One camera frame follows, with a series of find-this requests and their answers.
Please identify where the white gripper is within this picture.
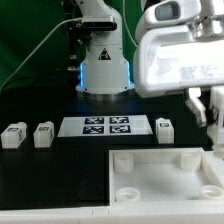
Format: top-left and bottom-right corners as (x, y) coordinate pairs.
(133, 25), (224, 127)

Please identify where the white square tabletop tray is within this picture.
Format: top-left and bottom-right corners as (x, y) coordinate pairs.
(109, 148), (224, 204)

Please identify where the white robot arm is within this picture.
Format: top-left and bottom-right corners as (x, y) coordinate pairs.
(77, 0), (224, 126)

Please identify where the white front fence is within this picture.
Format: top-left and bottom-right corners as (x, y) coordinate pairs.
(0, 201), (224, 224)

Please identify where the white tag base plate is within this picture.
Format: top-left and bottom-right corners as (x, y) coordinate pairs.
(58, 115), (152, 137)

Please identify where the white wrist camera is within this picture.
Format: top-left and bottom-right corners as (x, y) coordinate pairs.
(135, 0), (202, 42)

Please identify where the white cable right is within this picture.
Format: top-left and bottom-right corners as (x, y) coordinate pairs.
(121, 0), (140, 48)

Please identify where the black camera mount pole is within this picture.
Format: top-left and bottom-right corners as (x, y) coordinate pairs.
(61, 0), (91, 72)

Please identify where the grey cable left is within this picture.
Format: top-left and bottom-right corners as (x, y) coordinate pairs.
(0, 17), (84, 94)

